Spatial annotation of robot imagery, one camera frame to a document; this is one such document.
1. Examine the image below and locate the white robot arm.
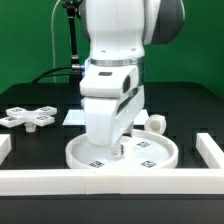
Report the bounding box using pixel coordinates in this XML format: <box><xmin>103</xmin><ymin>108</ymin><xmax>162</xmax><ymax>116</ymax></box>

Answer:
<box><xmin>80</xmin><ymin>0</ymin><xmax>185</xmax><ymax>158</ymax></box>

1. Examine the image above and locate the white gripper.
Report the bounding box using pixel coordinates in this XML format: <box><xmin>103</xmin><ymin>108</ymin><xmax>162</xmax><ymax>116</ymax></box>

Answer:
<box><xmin>80</xmin><ymin>65</ymin><xmax>144</xmax><ymax>149</ymax></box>

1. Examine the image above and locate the white round table top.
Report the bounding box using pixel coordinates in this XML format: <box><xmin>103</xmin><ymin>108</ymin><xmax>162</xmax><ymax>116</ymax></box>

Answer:
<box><xmin>65</xmin><ymin>129</ymin><xmax>179</xmax><ymax>170</ymax></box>

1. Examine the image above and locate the white cross-shaped table base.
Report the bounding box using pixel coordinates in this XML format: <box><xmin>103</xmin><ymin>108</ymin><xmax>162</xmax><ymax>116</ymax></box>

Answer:
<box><xmin>0</xmin><ymin>106</ymin><xmax>57</xmax><ymax>133</ymax></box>

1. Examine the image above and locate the white U-shaped boundary fence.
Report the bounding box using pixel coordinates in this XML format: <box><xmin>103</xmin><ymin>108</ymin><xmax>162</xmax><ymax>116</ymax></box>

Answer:
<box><xmin>0</xmin><ymin>133</ymin><xmax>224</xmax><ymax>196</ymax></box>

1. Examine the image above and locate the black camera stand pole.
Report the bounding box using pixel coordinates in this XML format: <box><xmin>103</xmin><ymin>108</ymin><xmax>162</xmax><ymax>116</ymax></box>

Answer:
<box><xmin>62</xmin><ymin>0</ymin><xmax>83</xmax><ymax>85</ymax></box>

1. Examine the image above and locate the white cable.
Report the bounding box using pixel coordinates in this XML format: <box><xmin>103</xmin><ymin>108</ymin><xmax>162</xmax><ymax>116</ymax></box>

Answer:
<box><xmin>50</xmin><ymin>0</ymin><xmax>64</xmax><ymax>84</ymax></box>

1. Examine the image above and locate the white marker sheet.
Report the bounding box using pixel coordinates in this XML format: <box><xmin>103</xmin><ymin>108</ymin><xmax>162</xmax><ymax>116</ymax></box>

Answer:
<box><xmin>63</xmin><ymin>109</ymin><xmax>148</xmax><ymax>126</ymax></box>

